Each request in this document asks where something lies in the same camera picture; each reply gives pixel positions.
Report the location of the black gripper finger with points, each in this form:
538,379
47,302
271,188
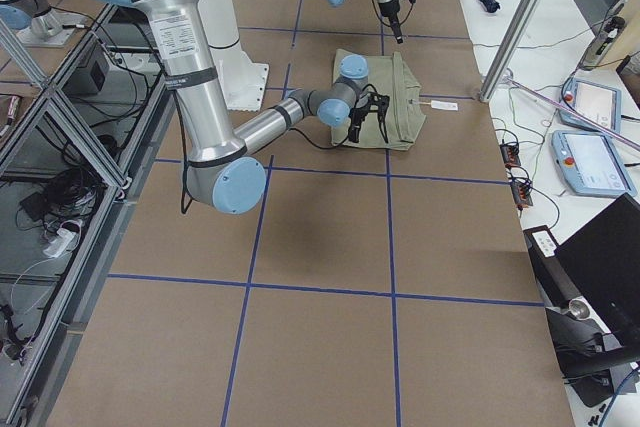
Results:
354,133
383,128
395,26

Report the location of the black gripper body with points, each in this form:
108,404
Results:
358,116
390,12

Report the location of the sage green long-sleeve shirt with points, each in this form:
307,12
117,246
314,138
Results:
395,118

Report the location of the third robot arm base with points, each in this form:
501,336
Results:
37,24

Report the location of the white paper hang tag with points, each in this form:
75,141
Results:
443,105

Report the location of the upper orange connector block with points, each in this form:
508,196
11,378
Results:
510,154

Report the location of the orange connector block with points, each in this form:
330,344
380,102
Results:
521,191
510,154

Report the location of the blue tape line centre lengthwise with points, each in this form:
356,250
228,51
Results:
379,33

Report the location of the blue tape line lengthwise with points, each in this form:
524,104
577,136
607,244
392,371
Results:
391,176
379,33

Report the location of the lower orange connector block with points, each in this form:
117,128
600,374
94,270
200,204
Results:
521,191

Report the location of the clear pink rod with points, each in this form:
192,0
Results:
564,108

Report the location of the lower teach pendant tablet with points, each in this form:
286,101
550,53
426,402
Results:
591,165

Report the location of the teach pendant tablet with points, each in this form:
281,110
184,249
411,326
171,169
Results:
591,165
598,103

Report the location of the upper teach pendant tablet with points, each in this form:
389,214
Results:
598,103

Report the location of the black box with label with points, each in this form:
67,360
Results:
555,282

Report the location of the black laptop computer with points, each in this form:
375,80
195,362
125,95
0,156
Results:
602,261

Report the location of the black power adapter box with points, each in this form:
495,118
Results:
90,74

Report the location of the blue tape line near crosswise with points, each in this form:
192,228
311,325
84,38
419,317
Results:
337,291

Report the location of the white power strip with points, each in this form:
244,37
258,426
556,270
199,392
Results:
64,241

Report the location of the aluminium frame post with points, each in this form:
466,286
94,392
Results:
507,48

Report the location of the aluminium frame side rack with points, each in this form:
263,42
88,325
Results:
75,162

